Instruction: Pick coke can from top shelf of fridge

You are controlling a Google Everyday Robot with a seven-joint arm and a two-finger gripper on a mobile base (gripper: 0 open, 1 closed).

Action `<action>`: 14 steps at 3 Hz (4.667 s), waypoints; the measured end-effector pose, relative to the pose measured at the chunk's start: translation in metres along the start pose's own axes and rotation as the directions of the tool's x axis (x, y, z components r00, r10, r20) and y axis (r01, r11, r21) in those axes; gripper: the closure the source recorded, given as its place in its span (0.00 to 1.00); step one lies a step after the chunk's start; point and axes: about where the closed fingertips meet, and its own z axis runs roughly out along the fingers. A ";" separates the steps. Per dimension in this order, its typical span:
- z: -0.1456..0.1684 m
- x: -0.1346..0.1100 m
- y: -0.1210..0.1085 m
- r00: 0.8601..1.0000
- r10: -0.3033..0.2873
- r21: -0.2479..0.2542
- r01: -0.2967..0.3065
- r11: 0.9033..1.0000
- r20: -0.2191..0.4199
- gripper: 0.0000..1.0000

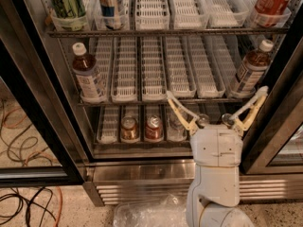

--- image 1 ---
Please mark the orange can bottom shelf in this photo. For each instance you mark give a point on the orange can bottom shelf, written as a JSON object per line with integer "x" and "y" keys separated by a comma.
{"x": 226, "y": 119}

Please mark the green can shelf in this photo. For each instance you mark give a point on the green can shelf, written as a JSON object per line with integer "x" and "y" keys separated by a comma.
{"x": 203, "y": 120}
{"x": 70, "y": 14}

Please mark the green can bottom shelf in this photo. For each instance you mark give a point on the green can bottom shelf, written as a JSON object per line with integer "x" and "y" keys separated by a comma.
{"x": 203, "y": 120}

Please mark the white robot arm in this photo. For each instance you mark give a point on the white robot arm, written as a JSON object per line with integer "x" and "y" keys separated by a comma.
{"x": 214, "y": 194}

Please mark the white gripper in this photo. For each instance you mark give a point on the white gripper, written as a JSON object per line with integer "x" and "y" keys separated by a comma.
{"x": 216, "y": 146}

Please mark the stainless steel fridge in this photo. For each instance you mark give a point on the stainless steel fridge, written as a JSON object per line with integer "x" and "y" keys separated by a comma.
{"x": 122, "y": 172}

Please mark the black fridge door left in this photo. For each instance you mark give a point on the black fridge door left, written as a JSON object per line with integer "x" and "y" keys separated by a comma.
{"x": 34, "y": 67}

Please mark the brown can bottom shelf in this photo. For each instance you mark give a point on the brown can bottom shelf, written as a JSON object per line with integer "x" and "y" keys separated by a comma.
{"x": 129, "y": 130}

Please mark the red can bottom shelf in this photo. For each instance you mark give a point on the red can bottom shelf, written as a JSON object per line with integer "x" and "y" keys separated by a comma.
{"x": 153, "y": 128}

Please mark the red coke can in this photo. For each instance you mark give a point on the red coke can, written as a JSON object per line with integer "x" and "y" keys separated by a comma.
{"x": 267, "y": 13}

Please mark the blue tan can top shelf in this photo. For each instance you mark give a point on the blue tan can top shelf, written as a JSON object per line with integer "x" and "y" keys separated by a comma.
{"x": 113, "y": 13}

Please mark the green can top shelf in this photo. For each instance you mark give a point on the green can top shelf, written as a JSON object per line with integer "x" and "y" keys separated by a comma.
{"x": 70, "y": 14}

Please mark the left tea bottle white cap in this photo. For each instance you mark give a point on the left tea bottle white cap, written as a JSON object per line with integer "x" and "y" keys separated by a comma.
{"x": 88, "y": 74}

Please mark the right tea bottle white cap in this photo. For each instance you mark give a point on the right tea bottle white cap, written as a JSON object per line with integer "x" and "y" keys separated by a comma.
{"x": 252, "y": 68}

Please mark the clear plastic bin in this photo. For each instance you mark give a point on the clear plastic bin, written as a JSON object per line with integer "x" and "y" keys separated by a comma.
{"x": 169, "y": 211}

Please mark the fridge door right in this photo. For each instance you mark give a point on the fridge door right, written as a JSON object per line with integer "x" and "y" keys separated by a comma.
{"x": 282, "y": 113}

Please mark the tea bottle white cap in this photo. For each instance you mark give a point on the tea bottle white cap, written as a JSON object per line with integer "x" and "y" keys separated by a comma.
{"x": 88, "y": 74}
{"x": 252, "y": 68}

